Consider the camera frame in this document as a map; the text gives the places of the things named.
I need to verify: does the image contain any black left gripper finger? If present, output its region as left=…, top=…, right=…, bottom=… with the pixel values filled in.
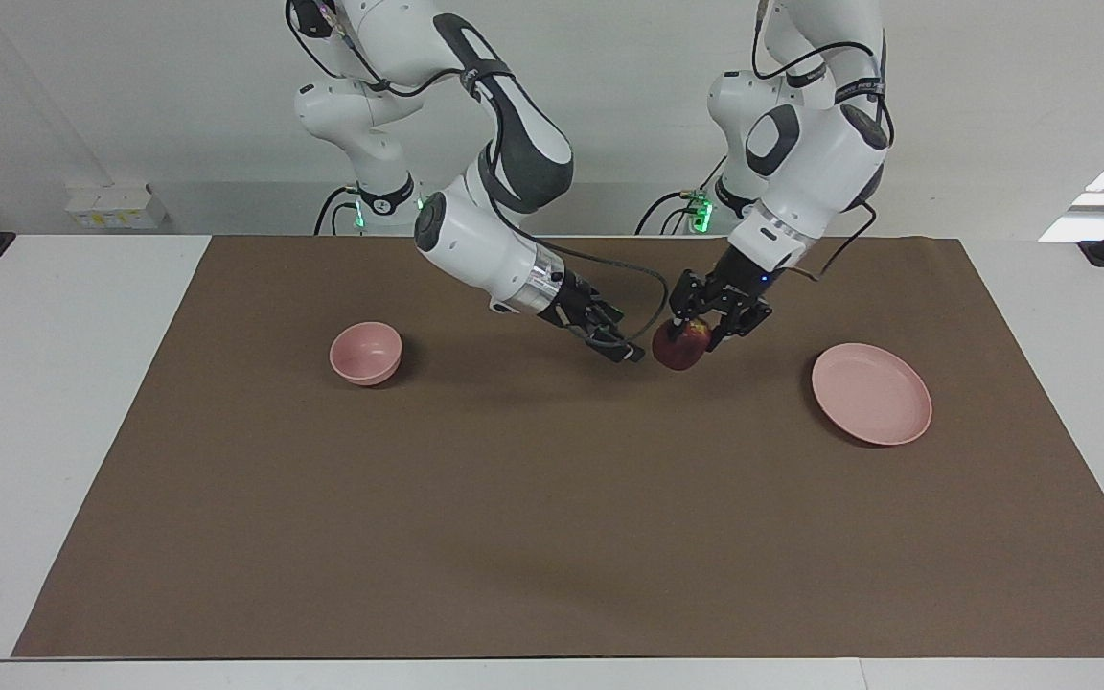
left=707, top=298, right=772, bottom=352
left=668, top=271, right=705, bottom=344

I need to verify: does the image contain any dark red apple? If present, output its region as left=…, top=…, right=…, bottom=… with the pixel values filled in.
left=652, top=319, right=712, bottom=372

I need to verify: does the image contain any pink plate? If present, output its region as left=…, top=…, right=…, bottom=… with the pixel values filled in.
left=811, top=343, right=933, bottom=447

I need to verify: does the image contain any pink bowl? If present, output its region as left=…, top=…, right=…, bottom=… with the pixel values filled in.
left=329, top=321, right=404, bottom=387

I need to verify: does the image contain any brown table mat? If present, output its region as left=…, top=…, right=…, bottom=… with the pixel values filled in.
left=11, top=236, right=1104, bottom=659

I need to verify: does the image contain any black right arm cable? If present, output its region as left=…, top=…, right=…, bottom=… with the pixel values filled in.
left=286, top=0, right=671, bottom=348

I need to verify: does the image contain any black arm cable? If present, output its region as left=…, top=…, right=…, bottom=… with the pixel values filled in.
left=286, top=0, right=671, bottom=348
left=751, top=0, right=890, bottom=281

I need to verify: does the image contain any black base cable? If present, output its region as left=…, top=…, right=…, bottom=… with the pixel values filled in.
left=313, top=186, right=362, bottom=237
left=635, top=153, right=731, bottom=237

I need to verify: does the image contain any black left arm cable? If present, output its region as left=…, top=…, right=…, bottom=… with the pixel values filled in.
left=751, top=0, right=890, bottom=281

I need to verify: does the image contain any white wall socket box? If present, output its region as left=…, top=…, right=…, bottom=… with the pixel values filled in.
left=66, top=184, right=168, bottom=231

